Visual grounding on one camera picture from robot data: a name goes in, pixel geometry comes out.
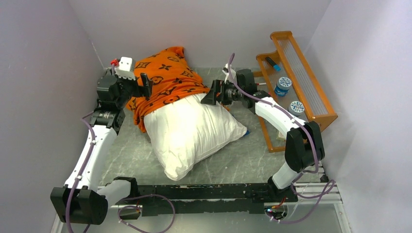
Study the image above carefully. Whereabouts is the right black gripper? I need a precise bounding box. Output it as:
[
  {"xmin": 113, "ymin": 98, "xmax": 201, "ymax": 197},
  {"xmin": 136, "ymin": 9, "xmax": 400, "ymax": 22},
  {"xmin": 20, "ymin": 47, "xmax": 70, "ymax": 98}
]
[{"xmin": 200, "ymin": 80, "xmax": 244, "ymax": 106}]

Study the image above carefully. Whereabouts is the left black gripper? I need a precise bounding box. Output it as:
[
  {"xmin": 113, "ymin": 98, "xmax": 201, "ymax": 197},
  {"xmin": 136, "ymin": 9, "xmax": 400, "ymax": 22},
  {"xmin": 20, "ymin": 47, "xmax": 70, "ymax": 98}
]
[{"xmin": 110, "ymin": 68, "xmax": 153, "ymax": 108}]

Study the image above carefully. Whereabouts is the orange patterned pillowcase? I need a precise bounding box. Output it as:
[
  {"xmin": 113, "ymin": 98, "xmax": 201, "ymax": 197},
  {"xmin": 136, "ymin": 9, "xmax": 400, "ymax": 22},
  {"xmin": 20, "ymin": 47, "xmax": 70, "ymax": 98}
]
[{"xmin": 126, "ymin": 47, "xmax": 209, "ymax": 133}]

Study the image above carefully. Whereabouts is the white pillow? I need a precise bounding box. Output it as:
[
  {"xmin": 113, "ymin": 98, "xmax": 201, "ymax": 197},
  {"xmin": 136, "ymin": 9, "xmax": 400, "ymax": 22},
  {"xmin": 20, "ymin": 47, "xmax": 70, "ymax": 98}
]
[{"xmin": 144, "ymin": 94, "xmax": 247, "ymax": 181}]

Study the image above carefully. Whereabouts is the orange wooden rack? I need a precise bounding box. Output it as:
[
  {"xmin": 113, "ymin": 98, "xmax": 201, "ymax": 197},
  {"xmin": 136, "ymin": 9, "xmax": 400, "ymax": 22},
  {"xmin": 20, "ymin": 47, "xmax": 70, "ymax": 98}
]
[{"xmin": 252, "ymin": 31, "xmax": 338, "ymax": 153}]

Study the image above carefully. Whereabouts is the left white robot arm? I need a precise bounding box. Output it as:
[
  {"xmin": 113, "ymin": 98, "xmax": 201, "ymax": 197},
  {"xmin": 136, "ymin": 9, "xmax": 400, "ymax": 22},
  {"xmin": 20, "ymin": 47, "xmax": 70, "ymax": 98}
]
[{"xmin": 50, "ymin": 72, "xmax": 153, "ymax": 227}]

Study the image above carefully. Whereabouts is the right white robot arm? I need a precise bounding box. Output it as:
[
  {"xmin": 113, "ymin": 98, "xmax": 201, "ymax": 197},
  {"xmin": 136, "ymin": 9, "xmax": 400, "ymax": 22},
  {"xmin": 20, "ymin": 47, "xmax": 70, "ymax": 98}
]
[{"xmin": 201, "ymin": 67, "xmax": 325, "ymax": 201}]

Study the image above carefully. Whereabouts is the black marker blue cap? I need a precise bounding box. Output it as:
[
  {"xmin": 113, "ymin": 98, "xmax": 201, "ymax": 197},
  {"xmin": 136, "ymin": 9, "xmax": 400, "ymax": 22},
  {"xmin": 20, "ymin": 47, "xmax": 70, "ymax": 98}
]
[{"xmin": 265, "ymin": 56, "xmax": 281, "ymax": 72}]

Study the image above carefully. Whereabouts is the blue white round jar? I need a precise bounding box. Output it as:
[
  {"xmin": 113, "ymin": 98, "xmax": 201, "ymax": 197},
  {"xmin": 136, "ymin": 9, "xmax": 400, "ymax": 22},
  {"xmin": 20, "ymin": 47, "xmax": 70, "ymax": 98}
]
[{"xmin": 274, "ymin": 77, "xmax": 292, "ymax": 97}]

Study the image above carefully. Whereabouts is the white box under rack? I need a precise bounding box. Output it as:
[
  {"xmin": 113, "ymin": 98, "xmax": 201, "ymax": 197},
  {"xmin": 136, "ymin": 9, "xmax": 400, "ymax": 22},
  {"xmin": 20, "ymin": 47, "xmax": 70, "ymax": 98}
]
[{"xmin": 276, "ymin": 131, "xmax": 286, "ymax": 141}]

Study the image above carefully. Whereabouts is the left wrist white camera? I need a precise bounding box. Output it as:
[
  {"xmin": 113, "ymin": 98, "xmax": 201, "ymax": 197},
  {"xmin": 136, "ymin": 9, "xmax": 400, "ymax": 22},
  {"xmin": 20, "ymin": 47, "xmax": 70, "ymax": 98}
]
[{"xmin": 110, "ymin": 57, "xmax": 136, "ymax": 81}]

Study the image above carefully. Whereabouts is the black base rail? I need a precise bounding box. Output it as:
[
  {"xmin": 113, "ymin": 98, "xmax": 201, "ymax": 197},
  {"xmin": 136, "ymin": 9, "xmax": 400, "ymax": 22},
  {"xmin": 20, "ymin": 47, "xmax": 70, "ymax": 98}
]
[{"xmin": 131, "ymin": 183, "xmax": 298, "ymax": 216}]

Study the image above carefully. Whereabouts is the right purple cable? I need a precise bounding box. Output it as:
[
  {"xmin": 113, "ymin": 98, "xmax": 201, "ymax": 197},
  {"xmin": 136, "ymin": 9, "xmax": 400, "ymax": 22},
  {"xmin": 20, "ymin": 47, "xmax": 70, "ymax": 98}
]
[{"xmin": 226, "ymin": 53, "xmax": 336, "ymax": 225}]

